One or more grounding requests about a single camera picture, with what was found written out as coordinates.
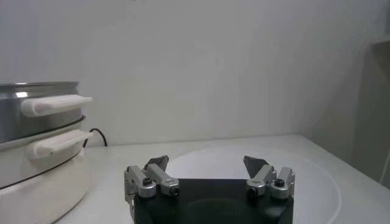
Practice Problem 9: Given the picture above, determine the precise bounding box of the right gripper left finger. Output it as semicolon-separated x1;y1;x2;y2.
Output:
123;155;180;203

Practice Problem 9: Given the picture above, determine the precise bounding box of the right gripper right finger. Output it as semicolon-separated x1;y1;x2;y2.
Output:
243;155;296;200

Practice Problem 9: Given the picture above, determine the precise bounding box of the black cooker power cord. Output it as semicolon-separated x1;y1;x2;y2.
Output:
82;127;108;149

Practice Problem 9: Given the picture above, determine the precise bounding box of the large white plate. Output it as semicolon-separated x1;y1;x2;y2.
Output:
166;142;342;224

